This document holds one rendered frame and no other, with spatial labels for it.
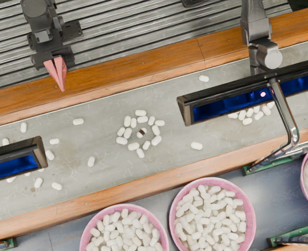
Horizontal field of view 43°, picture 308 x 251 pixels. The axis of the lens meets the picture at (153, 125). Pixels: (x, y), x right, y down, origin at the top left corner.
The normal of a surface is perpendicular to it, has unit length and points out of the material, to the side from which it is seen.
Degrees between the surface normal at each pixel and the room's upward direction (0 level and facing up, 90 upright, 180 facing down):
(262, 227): 0
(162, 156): 0
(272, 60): 41
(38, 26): 0
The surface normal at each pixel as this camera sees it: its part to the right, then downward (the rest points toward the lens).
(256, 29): 0.25, 0.41
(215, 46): 0.04, -0.28
